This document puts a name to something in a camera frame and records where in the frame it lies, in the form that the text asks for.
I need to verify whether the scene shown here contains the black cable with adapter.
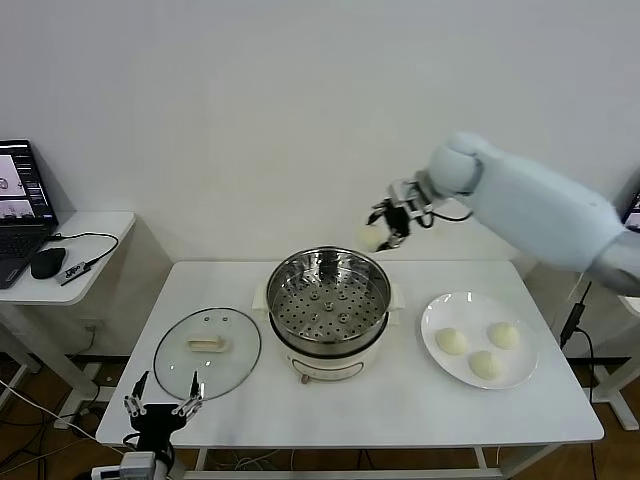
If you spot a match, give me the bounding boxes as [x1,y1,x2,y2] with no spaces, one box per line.
[559,280,601,401]

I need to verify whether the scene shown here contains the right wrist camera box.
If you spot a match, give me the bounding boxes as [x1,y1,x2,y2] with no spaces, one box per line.
[388,180,419,207]

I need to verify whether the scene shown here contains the open black laptop pink screen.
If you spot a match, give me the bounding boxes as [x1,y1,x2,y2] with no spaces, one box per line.
[0,138,61,290]

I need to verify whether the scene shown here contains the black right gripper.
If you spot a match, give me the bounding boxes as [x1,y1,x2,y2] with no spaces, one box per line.
[369,198,415,251]

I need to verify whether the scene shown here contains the cream electric cooker base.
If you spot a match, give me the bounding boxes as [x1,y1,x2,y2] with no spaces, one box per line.
[252,287,407,387]

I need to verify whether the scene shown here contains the white main table frame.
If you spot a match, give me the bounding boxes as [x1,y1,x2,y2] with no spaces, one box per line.
[184,444,556,480]

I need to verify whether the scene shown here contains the round white plate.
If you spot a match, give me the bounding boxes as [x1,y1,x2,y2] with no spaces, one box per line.
[420,291,540,391]

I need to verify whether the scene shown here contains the black computer mouse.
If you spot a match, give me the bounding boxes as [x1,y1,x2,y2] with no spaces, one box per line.
[30,247,68,280]

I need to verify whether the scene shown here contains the white side table with laptop and mouse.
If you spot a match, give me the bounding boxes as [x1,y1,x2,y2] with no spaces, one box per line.
[0,211,174,431]

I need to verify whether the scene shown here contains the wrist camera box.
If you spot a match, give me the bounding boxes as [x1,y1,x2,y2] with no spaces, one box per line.
[388,180,419,207]
[119,452,157,480]

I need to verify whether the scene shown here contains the grey usb hub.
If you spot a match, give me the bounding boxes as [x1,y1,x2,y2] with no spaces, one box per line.
[58,260,96,287]

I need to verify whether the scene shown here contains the white steamed baozi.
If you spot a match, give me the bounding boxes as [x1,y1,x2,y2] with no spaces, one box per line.
[486,321,521,350]
[434,327,469,357]
[357,223,386,251]
[467,350,504,382]

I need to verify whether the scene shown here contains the perforated steel steamer basket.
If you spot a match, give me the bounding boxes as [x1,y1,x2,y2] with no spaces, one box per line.
[252,245,407,351]

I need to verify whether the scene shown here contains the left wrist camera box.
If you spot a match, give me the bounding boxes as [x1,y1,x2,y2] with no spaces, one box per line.
[119,452,157,480]

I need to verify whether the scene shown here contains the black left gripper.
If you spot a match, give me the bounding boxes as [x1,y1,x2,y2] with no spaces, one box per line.
[123,369,206,454]

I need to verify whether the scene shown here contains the black laptop cable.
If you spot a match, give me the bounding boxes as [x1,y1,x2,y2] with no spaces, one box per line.
[47,231,120,269]

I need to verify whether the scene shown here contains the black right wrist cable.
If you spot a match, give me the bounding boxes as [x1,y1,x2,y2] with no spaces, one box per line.
[428,208,474,224]

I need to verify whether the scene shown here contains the round glass pot lid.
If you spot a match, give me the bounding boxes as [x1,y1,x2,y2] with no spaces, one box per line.
[152,306,263,403]

